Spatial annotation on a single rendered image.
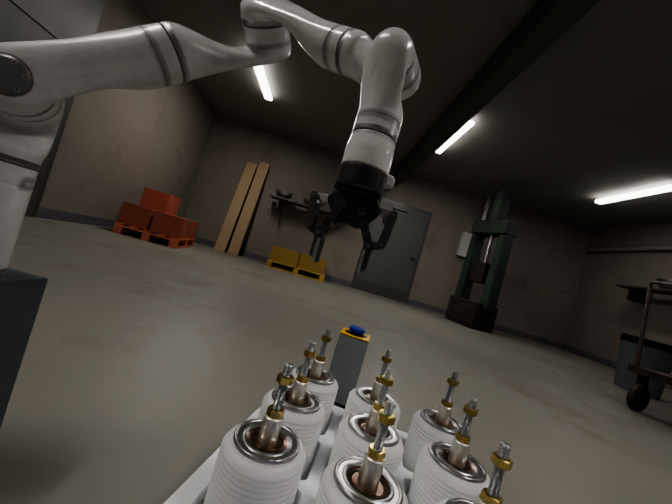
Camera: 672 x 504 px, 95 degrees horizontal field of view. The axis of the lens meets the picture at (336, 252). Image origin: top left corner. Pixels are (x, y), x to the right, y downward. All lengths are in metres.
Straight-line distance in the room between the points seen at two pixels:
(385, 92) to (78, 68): 0.45
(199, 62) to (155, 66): 0.07
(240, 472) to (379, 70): 0.52
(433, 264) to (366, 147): 7.10
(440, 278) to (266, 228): 4.15
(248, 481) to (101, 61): 0.61
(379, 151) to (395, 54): 0.13
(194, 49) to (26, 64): 0.23
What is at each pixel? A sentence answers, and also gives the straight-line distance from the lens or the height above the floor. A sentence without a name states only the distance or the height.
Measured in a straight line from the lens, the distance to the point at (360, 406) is 0.59.
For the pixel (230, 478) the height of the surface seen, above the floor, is 0.23.
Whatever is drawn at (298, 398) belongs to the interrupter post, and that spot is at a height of 0.26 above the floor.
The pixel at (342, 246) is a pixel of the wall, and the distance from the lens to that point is 7.08.
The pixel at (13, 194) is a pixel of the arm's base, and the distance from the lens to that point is 0.67.
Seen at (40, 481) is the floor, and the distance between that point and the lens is 0.77.
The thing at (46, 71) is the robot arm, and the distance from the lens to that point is 0.66.
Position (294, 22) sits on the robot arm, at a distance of 0.67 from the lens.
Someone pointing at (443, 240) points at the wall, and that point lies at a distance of 7.62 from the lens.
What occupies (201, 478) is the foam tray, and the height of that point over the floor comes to 0.18.
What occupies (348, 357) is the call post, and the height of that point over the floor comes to 0.26.
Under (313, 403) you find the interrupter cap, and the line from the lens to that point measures 0.52.
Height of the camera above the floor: 0.47
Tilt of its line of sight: 2 degrees up
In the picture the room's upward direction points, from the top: 16 degrees clockwise
